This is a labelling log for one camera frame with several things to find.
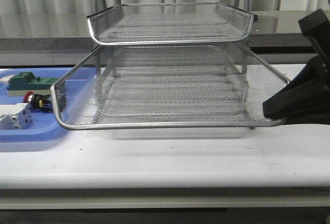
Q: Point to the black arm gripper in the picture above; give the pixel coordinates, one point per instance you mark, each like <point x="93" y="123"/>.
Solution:
<point x="307" y="95"/>

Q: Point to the silver mesh tray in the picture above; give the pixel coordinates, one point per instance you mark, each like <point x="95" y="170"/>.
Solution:
<point x="167" y="86"/>
<point x="170" y="23"/>
<point x="166" y="102"/>

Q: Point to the red emergency stop push button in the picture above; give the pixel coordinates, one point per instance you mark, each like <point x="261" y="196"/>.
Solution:
<point x="43" y="102"/>

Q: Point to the grey stone counter ledge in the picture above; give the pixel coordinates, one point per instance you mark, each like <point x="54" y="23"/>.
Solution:
<point x="69" y="32"/>

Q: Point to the clear tape patch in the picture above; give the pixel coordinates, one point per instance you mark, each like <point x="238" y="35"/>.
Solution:
<point x="97" y="134"/>

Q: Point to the blue plastic tray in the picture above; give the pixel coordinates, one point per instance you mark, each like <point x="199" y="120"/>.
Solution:
<point x="44" y="126"/>

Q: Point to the silver metal rack frame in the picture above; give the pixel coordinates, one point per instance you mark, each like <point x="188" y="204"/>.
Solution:
<point x="161" y="65"/>

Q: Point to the green and beige switch block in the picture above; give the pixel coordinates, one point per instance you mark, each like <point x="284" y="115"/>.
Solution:
<point x="17" y="85"/>

